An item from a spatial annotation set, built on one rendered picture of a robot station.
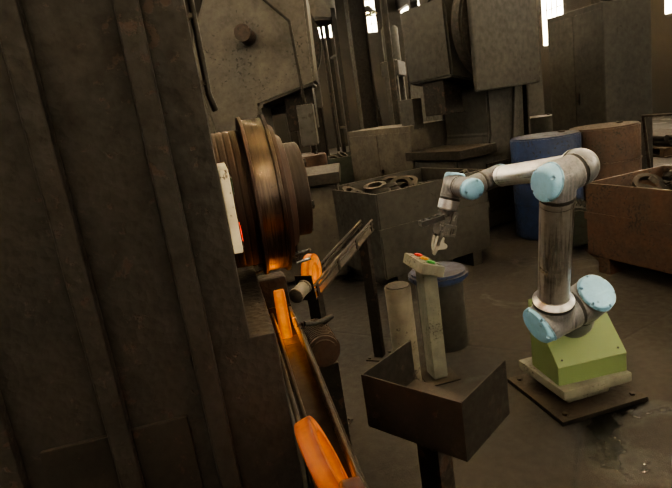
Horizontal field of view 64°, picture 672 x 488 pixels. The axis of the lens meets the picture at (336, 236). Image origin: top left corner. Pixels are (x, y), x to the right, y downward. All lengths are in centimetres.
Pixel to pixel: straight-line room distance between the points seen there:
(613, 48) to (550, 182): 452
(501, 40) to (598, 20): 140
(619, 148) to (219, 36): 337
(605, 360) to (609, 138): 289
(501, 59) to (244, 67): 222
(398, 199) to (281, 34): 153
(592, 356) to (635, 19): 455
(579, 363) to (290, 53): 298
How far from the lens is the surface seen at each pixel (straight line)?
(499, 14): 512
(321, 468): 99
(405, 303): 245
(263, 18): 432
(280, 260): 150
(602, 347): 249
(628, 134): 514
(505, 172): 227
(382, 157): 585
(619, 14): 633
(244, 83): 430
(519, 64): 526
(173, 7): 114
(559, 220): 189
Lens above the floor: 132
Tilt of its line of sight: 13 degrees down
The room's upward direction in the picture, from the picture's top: 9 degrees counter-clockwise
